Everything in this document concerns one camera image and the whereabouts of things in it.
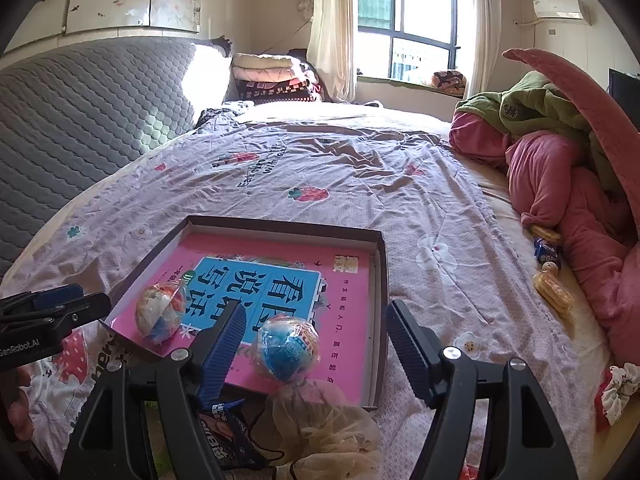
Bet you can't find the small blue snack packet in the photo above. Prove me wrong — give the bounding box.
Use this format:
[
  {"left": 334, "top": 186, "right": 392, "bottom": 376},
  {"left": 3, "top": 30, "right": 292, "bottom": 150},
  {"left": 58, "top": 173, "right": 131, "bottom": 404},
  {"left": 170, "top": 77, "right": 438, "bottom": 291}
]
[{"left": 534, "top": 237, "right": 561, "bottom": 266}]

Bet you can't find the window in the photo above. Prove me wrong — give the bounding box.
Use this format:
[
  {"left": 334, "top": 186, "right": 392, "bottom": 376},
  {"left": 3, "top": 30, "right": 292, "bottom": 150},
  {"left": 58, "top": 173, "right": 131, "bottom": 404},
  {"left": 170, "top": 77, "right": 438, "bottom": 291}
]
[{"left": 357, "top": 0, "right": 461, "bottom": 81}]

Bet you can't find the pink book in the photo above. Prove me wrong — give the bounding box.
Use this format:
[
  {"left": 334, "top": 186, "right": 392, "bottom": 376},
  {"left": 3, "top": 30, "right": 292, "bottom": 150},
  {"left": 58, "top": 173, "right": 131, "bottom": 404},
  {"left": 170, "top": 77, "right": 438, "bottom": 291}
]
[{"left": 111, "top": 232, "right": 373, "bottom": 407}]

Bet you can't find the black television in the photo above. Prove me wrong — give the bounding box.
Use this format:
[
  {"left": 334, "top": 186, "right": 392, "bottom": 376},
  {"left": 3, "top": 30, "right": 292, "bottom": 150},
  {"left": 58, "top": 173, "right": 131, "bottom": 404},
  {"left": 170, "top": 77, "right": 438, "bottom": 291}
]
[{"left": 607, "top": 67, "right": 640, "bottom": 126}]

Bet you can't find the yellow wafer packet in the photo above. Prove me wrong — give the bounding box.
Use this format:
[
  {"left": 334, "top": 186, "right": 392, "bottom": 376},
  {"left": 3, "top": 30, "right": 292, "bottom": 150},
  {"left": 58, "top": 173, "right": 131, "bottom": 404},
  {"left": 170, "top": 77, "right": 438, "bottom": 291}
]
[{"left": 532, "top": 262, "right": 576, "bottom": 322}]

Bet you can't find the dark floral cloth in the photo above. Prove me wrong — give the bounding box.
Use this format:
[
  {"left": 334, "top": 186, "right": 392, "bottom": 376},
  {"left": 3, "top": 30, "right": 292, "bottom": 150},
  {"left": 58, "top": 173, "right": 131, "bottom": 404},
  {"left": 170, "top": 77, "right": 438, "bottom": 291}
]
[{"left": 195, "top": 101, "right": 256, "bottom": 128}]

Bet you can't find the shallow cardboard box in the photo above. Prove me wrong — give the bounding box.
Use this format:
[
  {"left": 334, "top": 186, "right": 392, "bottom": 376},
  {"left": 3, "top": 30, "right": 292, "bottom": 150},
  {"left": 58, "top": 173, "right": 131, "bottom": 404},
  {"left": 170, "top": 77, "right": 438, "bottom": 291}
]
[{"left": 99, "top": 215, "right": 390, "bottom": 409}]

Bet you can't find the dark patterned folded blanket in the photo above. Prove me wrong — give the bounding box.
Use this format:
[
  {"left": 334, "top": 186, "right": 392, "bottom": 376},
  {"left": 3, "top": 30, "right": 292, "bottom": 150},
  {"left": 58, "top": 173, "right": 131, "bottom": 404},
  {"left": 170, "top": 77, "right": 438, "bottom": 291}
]
[{"left": 235, "top": 77, "right": 322, "bottom": 105}]

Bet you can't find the cream curtain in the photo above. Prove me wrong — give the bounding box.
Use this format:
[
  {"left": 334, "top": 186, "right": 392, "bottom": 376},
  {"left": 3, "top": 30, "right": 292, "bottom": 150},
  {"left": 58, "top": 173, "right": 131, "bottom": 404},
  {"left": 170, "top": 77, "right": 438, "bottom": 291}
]
[
  {"left": 306, "top": 0, "right": 359, "bottom": 103},
  {"left": 465, "top": 0, "right": 503, "bottom": 101}
]

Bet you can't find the cream mattress sheet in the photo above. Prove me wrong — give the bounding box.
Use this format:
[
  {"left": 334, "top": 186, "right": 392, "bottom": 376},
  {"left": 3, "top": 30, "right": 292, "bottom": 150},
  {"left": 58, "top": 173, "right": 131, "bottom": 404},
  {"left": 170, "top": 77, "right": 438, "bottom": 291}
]
[{"left": 465, "top": 160, "right": 640, "bottom": 461}]

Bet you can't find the white red floral scrunchie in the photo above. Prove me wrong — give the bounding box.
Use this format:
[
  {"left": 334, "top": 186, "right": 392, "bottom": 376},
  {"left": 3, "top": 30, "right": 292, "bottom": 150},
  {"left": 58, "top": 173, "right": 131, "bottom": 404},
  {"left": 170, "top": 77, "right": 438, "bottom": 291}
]
[{"left": 597, "top": 362, "right": 640, "bottom": 431}]

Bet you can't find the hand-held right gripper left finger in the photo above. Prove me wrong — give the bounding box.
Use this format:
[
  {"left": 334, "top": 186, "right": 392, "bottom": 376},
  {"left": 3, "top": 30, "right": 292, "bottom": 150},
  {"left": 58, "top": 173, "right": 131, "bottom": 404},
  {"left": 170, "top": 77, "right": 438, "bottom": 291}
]
[{"left": 59, "top": 301, "right": 247, "bottom": 480}]

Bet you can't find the cream folded quilt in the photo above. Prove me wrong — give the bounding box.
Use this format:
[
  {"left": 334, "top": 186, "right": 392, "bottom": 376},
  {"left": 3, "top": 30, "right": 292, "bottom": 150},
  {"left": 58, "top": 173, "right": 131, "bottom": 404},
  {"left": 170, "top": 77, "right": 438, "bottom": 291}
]
[{"left": 232, "top": 53, "right": 308, "bottom": 81}]

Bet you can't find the pink quilt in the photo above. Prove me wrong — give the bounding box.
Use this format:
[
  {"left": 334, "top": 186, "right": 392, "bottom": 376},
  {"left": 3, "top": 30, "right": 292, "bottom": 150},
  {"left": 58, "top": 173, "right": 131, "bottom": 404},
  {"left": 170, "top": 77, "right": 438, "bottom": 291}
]
[{"left": 449, "top": 47, "right": 640, "bottom": 366}]

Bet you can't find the red white wrapped toy ball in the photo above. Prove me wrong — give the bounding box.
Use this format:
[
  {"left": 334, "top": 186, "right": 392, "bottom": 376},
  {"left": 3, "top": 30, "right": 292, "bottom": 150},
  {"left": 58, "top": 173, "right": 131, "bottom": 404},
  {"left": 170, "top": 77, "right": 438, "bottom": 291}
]
[{"left": 135, "top": 282, "right": 188, "bottom": 345}]

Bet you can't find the blue toy ball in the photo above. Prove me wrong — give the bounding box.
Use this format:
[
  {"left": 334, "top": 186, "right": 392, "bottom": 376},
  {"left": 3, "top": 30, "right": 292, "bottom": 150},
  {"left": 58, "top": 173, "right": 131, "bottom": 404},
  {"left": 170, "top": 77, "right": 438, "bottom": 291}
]
[{"left": 250, "top": 316, "right": 321, "bottom": 386}]

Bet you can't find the beige mesh drawstring pouch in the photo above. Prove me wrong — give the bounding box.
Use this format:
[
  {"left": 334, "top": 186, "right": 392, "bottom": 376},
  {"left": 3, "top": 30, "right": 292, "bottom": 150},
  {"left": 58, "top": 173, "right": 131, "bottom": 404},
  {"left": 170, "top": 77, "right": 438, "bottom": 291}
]
[{"left": 260, "top": 377, "right": 383, "bottom": 480}]

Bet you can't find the white air conditioner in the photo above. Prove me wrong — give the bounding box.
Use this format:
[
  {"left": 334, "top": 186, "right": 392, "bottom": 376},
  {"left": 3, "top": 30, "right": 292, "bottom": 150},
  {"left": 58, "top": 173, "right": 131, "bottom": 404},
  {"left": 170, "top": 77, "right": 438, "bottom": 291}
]
[{"left": 532, "top": 0, "right": 591, "bottom": 26}]

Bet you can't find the blue cookie packet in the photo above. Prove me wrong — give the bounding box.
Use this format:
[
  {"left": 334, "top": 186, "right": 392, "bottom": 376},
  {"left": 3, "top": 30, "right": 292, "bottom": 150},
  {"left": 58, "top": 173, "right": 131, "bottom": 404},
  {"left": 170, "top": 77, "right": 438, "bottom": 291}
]
[{"left": 197, "top": 397, "right": 266, "bottom": 471}]

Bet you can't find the green garment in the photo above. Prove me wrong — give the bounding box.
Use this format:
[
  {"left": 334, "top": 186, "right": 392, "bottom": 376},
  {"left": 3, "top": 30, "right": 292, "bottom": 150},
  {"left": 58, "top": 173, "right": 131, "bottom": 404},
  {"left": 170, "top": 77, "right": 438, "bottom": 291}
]
[{"left": 455, "top": 71, "right": 631, "bottom": 193}]

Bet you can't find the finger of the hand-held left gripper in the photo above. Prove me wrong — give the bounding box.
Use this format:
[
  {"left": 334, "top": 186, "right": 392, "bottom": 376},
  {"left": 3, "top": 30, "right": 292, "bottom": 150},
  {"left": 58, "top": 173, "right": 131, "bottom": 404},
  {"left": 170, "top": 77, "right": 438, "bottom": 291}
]
[
  {"left": 0, "top": 284, "right": 85, "bottom": 313},
  {"left": 0, "top": 293, "right": 112, "bottom": 335}
]

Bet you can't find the grey quilted headboard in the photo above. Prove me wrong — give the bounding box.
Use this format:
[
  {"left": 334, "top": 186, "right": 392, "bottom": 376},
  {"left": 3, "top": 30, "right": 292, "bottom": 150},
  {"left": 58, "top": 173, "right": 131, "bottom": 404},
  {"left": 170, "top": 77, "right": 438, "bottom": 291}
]
[{"left": 0, "top": 37, "right": 211, "bottom": 276}]

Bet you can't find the person's left hand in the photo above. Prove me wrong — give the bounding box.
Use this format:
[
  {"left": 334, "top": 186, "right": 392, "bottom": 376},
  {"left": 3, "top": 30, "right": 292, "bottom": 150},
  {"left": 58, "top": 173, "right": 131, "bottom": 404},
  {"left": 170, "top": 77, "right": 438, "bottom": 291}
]
[{"left": 0, "top": 365, "right": 37, "bottom": 442}]

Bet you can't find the small yellow snack packet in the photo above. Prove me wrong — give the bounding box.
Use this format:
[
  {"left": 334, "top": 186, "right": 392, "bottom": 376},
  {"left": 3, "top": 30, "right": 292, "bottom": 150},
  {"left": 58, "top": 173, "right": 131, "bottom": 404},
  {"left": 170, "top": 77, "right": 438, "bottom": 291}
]
[{"left": 530, "top": 225, "right": 562, "bottom": 245}]

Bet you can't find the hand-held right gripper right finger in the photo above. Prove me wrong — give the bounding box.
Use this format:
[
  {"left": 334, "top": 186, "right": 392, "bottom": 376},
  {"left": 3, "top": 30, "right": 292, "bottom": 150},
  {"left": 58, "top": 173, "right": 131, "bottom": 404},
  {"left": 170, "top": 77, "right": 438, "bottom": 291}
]
[{"left": 386, "top": 300, "right": 583, "bottom": 480}]

